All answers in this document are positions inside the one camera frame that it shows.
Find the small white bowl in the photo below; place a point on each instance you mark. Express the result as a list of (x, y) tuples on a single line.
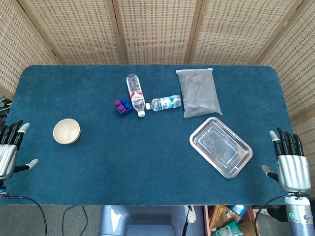
[(66, 131)]

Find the clear plastic container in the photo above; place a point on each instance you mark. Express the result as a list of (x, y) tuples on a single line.
[(219, 146)]

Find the small clear water bottle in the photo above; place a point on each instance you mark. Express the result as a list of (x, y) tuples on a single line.
[(165, 103)]

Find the green wet wipes pack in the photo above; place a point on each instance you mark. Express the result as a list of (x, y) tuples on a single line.
[(222, 230)]

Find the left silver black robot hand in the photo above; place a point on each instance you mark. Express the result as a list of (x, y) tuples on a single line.
[(7, 157)]

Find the brown cardboard packet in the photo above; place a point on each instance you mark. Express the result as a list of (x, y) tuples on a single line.
[(222, 214)]

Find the wooden storage box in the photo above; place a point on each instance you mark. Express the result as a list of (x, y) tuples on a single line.
[(207, 218)]

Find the blue toy building block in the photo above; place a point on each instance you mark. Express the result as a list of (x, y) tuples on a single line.
[(126, 108)]

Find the purple toy building block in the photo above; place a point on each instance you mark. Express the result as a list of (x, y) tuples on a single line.
[(118, 105)]

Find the stainless steel tray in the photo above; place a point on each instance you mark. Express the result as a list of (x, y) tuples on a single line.
[(197, 137)]

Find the grey zip plastic bag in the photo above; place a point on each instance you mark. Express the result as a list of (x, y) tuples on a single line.
[(199, 93)]

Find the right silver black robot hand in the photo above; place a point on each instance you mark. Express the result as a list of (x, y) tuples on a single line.
[(294, 172)]

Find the woven bamboo folding screen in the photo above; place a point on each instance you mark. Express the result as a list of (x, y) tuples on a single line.
[(157, 29)]

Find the large clear water bottle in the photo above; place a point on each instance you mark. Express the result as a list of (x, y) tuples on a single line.
[(135, 94)]

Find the blue felt table cloth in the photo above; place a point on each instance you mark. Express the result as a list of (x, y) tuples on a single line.
[(110, 159)]

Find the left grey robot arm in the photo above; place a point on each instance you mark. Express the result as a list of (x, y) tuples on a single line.
[(2, 193)]

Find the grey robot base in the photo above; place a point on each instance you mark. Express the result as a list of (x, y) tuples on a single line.
[(147, 220)]

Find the white perforated metal bracket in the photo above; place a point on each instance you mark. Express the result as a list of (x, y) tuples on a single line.
[(191, 217)]

